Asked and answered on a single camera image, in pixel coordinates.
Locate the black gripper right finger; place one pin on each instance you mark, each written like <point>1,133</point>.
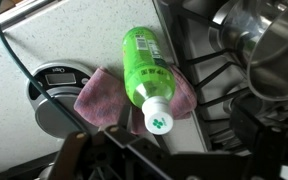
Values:
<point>122,144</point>

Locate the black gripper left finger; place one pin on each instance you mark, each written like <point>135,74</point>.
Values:
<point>67,160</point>

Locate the white bottle lid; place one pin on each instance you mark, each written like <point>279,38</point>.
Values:
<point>158,117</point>

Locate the green plastic bottle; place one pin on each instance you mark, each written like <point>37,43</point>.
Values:
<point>146,73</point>

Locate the pink cloth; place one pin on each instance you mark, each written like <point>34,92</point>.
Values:
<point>102,99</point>

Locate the round kitchen scale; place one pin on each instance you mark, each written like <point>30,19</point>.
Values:
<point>63,81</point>

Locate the stainless steel gas stove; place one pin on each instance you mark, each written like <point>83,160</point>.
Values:
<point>219,82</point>

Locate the stainless steel pot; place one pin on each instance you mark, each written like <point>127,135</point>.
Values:
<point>257,32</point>

